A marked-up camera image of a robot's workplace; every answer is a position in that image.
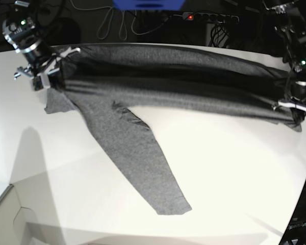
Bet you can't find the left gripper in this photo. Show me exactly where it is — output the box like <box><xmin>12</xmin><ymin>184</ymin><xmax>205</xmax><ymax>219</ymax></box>
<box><xmin>272</xmin><ymin>97</ymin><xmax>306</xmax><ymax>112</ymax></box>

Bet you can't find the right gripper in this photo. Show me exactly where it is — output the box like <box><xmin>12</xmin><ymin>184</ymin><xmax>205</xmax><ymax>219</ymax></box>
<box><xmin>14</xmin><ymin>47</ymin><xmax>81</xmax><ymax>86</ymax></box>

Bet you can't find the grey long-sleeve t-shirt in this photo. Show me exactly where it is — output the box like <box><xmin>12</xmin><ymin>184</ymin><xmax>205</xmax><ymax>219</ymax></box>
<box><xmin>45</xmin><ymin>44</ymin><xmax>306</xmax><ymax>215</ymax></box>

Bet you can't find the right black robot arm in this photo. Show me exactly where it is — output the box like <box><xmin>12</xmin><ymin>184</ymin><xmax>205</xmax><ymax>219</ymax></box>
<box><xmin>2</xmin><ymin>1</ymin><xmax>81</xmax><ymax>91</ymax></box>

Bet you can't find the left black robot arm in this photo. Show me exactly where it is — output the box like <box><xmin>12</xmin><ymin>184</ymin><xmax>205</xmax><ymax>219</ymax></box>
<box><xmin>262</xmin><ymin>1</ymin><xmax>306</xmax><ymax>112</ymax></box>

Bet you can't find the blue plastic panel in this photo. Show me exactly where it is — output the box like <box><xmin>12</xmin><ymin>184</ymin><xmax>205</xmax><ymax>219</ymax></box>
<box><xmin>113</xmin><ymin>0</ymin><xmax>185</xmax><ymax>11</ymax></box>

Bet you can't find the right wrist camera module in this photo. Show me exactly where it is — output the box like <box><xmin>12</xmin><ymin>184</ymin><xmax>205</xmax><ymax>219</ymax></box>
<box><xmin>31</xmin><ymin>75</ymin><xmax>50</xmax><ymax>92</ymax></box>

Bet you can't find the black power strip red switch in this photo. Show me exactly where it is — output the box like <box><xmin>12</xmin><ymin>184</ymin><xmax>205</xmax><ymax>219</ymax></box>
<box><xmin>182</xmin><ymin>12</ymin><xmax>240</xmax><ymax>24</ymax></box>

